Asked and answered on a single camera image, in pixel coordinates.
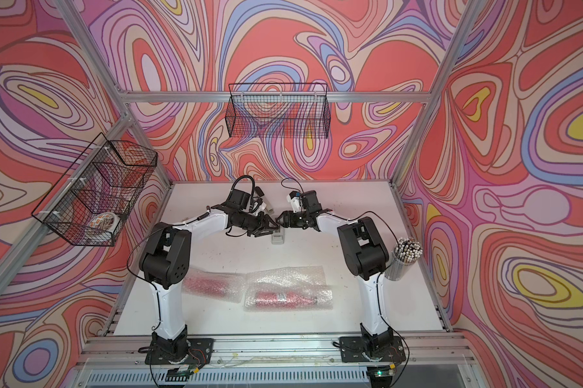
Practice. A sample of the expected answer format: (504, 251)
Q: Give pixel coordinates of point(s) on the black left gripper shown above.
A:
(262, 225)

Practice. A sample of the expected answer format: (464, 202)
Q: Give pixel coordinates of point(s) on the pink bottle with label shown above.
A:
(213, 287)

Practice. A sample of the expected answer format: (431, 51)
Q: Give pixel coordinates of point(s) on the black wire basket back wall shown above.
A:
(299, 110)

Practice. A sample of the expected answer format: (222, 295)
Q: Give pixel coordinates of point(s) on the patterned bowl in basket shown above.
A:
(102, 226)

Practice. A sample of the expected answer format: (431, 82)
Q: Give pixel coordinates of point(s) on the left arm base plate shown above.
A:
(182, 351)

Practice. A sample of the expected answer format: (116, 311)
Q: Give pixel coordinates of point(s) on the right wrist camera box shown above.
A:
(294, 199)

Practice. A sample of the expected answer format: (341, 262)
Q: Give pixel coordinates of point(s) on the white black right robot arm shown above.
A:
(365, 256)

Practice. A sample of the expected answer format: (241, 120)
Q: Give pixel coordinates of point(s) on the black wire basket left wall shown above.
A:
(108, 176)

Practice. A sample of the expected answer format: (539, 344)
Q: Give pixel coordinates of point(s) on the clear bubble wrap sheet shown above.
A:
(239, 279)

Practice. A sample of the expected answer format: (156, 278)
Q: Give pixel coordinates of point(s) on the cup of pens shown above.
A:
(404, 256)

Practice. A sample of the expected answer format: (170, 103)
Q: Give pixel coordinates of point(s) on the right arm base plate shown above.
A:
(356, 349)

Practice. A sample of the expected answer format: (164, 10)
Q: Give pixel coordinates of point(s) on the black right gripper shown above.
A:
(288, 219)

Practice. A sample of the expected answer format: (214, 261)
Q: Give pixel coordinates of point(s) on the black wire basket wall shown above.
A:
(299, 110)
(108, 176)

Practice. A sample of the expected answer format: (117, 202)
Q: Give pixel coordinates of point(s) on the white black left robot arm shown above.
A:
(165, 263)

